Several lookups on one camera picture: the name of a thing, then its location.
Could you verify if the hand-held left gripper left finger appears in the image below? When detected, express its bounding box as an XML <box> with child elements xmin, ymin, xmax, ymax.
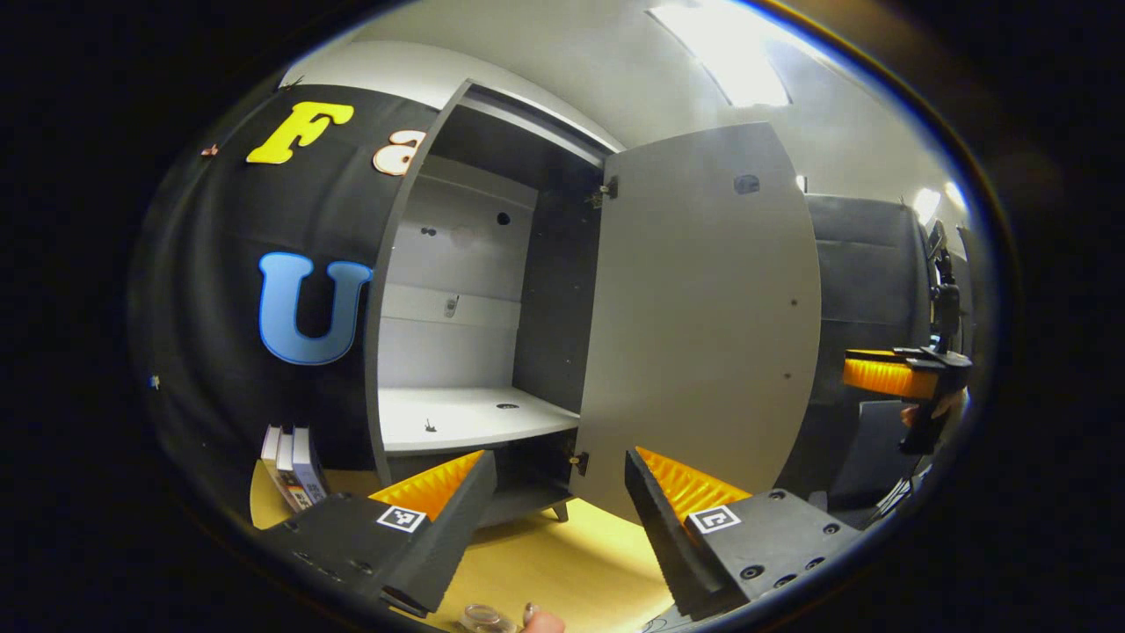
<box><xmin>262</xmin><ymin>450</ymin><xmax>498</xmax><ymax>618</ymax></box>

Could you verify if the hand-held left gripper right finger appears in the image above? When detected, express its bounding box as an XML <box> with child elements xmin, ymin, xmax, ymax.
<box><xmin>624</xmin><ymin>447</ymin><xmax>862</xmax><ymax>622</ymax></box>

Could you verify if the small clear bottle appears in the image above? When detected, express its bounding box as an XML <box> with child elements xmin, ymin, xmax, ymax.
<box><xmin>462</xmin><ymin>604</ymin><xmax>518</xmax><ymax>633</ymax></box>

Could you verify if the beige cabinet door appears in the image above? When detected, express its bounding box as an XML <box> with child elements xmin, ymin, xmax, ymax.
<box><xmin>570</xmin><ymin>121</ymin><xmax>824</xmax><ymax>527</ymax></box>

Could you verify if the white cabinet shelf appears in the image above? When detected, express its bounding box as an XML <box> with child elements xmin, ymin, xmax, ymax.
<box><xmin>378</xmin><ymin>387</ymin><xmax>582</xmax><ymax>456</ymax></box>

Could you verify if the black equipment stand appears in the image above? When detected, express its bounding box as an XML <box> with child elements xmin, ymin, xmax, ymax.
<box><xmin>926</xmin><ymin>220</ymin><xmax>969</xmax><ymax>353</ymax></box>

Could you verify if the blue-grey book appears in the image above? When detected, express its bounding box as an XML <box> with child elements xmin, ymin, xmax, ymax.
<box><xmin>291</xmin><ymin>426</ymin><xmax>331</xmax><ymax>505</ymax></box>

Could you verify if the white book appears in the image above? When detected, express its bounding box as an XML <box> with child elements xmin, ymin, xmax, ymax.
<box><xmin>276</xmin><ymin>428</ymin><xmax>316</xmax><ymax>511</ymax></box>
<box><xmin>260</xmin><ymin>425</ymin><xmax>301</xmax><ymax>513</ymax></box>

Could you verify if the long ceiling light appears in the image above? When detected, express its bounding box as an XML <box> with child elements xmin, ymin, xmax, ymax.
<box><xmin>649</xmin><ymin>4</ymin><xmax>793</xmax><ymax>108</ymax></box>

